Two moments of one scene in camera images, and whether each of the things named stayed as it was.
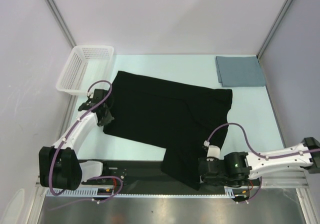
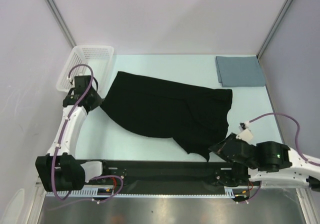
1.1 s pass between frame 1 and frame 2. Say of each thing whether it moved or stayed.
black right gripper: moved
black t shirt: moved
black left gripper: moved
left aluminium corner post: stayed
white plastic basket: stayed
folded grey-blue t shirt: stayed
